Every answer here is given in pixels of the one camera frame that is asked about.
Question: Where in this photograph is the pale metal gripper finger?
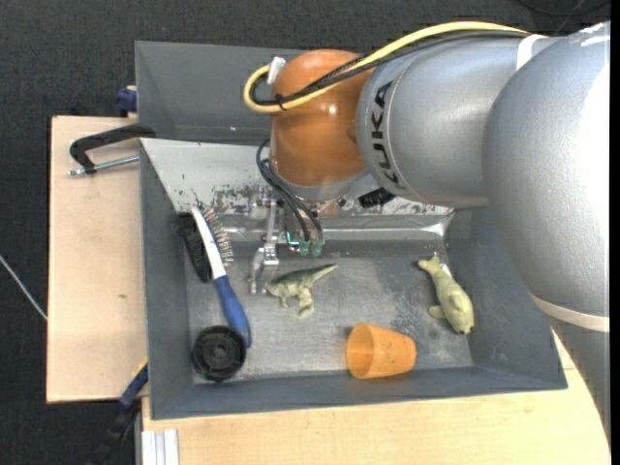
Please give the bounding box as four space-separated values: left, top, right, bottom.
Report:
260 243 281 295
247 248 266 295

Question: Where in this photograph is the green toy dinosaur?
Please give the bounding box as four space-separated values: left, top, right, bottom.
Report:
263 263 340 320

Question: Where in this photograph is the black bristle brush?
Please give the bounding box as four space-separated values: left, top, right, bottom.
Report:
174 212 213 284

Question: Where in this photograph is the black ribbed wheel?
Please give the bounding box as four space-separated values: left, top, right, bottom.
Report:
190 325 249 384

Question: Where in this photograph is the grey metal bin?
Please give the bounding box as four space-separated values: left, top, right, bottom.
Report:
134 40 569 421

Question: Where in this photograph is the orange plastic cup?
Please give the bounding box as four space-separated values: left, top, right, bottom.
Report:
345 322 419 381

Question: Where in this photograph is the pale cardboard board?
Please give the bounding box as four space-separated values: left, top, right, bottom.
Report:
46 115 149 404

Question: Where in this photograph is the green toy seal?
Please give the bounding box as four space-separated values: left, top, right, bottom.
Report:
417 254 476 336

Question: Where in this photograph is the blue and white wire brush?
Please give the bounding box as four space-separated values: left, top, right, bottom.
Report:
190 205 254 349

